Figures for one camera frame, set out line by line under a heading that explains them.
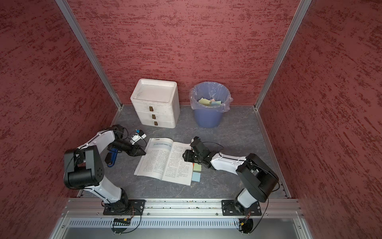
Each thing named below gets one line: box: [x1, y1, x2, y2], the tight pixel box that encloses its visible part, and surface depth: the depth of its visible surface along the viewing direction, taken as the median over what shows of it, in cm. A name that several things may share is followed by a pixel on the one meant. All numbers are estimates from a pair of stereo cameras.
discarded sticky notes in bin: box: [198, 97, 222, 106], surface depth 106 cm
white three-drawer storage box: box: [130, 78, 181, 129], surface depth 97 cm
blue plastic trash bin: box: [191, 81, 231, 129], surface depth 100 cm
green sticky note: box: [193, 162, 202, 172], surface depth 89 cm
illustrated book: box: [133, 137, 194, 186], surface depth 89 cm
